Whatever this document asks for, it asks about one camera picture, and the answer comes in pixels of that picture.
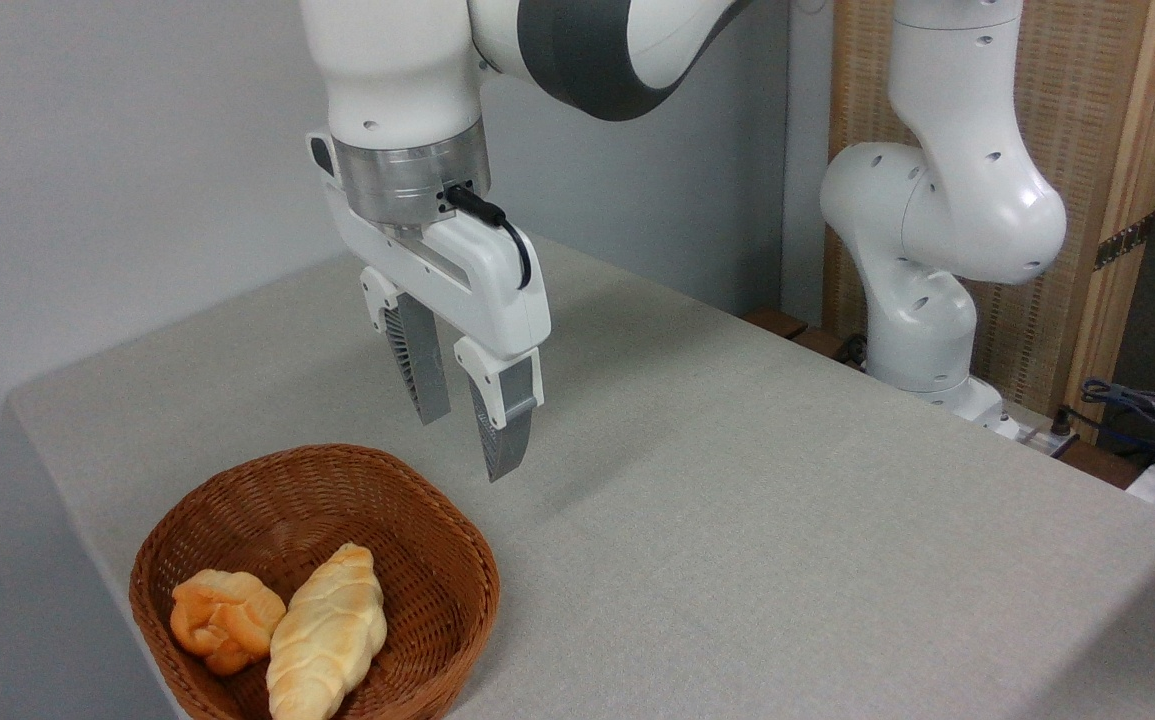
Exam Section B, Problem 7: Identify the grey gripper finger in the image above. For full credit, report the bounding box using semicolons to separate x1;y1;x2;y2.
453;337;545;484
359;267;452;427

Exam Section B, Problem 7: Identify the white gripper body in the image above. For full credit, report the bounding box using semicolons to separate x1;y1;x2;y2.
307;130;552;362

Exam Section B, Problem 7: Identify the small orange bread roll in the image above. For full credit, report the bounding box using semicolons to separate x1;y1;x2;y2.
170;569;287;677

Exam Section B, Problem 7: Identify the long pale bread loaf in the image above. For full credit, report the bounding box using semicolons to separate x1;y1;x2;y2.
266;543;388;720

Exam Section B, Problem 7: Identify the brown wicker basket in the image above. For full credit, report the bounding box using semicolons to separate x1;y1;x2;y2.
129;443;501;720

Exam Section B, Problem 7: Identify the wooden woven screen panel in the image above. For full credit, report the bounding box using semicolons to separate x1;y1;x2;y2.
822;0;1155;446

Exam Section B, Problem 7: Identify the black metal hinge strip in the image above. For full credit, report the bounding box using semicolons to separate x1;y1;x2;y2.
1094;214;1155;272

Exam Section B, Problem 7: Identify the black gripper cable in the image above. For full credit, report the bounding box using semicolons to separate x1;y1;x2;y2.
445;183;534;292

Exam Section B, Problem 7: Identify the blue and black cable bundle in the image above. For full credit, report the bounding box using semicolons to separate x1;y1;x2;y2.
1080;378;1155;471

